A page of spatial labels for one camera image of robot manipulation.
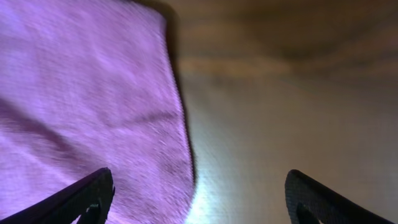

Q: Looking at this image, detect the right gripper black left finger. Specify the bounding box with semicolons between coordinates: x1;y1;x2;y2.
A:
1;167;115;224

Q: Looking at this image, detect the purple microfiber cloth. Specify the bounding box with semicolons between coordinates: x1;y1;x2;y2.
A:
1;0;194;223

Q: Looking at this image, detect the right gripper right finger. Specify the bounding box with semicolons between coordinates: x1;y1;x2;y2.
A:
285;169;393;224

